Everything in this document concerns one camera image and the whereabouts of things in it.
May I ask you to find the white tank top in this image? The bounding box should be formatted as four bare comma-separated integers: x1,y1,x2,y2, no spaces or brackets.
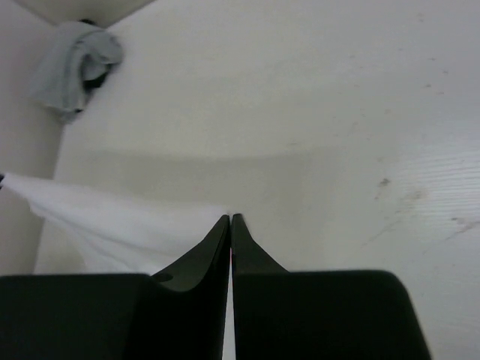
1,173,227,275

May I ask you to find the folded grey tank top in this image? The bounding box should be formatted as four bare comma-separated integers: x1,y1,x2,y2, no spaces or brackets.
28,20,124,123

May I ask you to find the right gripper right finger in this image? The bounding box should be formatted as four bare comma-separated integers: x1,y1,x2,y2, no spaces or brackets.
231,214,431,359

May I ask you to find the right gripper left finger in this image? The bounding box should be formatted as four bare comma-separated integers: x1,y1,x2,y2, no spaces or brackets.
1,215,230,359

